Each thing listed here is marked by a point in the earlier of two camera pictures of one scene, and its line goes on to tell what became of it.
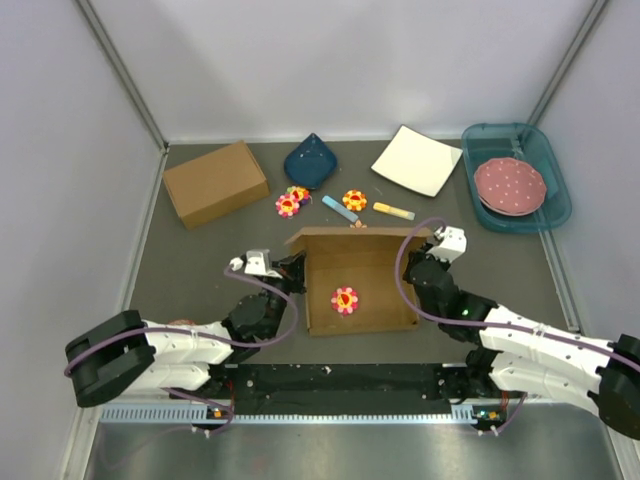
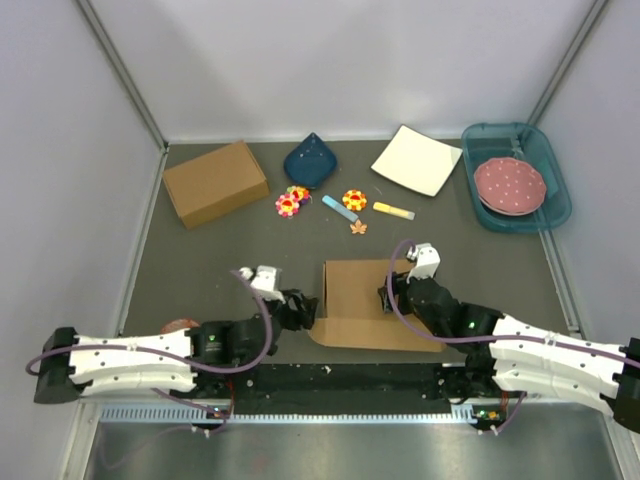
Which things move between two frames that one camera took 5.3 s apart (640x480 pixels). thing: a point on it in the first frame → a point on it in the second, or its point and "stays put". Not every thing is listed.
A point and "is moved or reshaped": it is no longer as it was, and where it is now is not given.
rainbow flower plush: [301, 194] stays put
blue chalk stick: [339, 208] stays put
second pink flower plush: [287, 206] stays put
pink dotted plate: [509, 186] stays put
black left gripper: [292, 271] → [305, 316]
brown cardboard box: [350, 278] is moved or reshaped
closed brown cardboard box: [215, 183] stays put
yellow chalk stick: [394, 211] stays put
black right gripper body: [419, 254] → [400, 284]
